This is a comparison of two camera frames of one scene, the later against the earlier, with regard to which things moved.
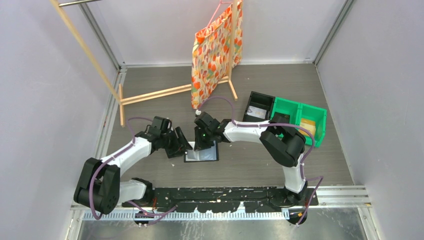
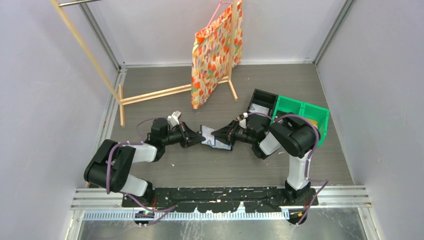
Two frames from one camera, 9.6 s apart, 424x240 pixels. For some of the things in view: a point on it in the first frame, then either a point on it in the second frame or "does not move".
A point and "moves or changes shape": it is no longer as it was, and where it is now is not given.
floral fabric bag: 210,56 does not move
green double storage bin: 297,111 does not move
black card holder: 206,154 moves or changes shape
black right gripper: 199,143 → 227,134
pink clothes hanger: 216,10 does not move
